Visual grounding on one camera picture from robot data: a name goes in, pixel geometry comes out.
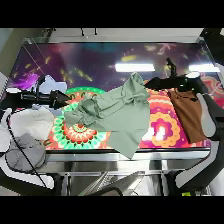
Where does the silver frame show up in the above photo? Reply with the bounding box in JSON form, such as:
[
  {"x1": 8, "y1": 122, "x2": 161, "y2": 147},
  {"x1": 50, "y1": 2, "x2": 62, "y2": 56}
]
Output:
[{"x1": 20, "y1": 33, "x2": 219, "y2": 197}]

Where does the light blue garment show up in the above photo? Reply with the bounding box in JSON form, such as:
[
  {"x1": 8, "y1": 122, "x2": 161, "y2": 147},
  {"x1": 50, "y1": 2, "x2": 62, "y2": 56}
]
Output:
[{"x1": 31, "y1": 74, "x2": 68, "y2": 116}]

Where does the grey garment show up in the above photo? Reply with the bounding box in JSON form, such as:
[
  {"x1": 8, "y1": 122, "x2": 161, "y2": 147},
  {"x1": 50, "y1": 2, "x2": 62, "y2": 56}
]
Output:
[{"x1": 4, "y1": 133, "x2": 48, "y2": 173}]

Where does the black cable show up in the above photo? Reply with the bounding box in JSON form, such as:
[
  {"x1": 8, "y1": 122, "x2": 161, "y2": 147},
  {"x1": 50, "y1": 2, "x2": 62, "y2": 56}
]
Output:
[{"x1": 5, "y1": 111, "x2": 49, "y2": 189}]

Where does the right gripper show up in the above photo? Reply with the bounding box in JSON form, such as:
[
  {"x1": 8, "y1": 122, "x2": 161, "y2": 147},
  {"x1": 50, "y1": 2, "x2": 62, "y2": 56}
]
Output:
[{"x1": 155, "y1": 75, "x2": 183, "y2": 93}]

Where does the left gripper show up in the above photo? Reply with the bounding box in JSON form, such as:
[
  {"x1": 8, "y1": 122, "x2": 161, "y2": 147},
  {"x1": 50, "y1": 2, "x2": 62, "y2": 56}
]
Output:
[{"x1": 32, "y1": 90, "x2": 62, "y2": 109}]

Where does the green T-shirt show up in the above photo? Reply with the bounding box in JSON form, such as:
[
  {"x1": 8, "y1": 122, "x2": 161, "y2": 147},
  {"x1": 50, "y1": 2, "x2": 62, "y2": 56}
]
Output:
[{"x1": 63, "y1": 71, "x2": 152, "y2": 160}]

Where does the white garment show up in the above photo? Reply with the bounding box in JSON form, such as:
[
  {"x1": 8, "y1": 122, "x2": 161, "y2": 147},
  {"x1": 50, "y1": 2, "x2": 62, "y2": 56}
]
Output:
[{"x1": 9, "y1": 106, "x2": 55, "y2": 142}]

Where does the brown garment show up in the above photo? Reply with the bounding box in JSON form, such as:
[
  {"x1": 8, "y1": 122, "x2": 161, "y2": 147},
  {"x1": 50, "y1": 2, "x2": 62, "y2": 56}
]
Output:
[{"x1": 166, "y1": 88, "x2": 208, "y2": 145}]

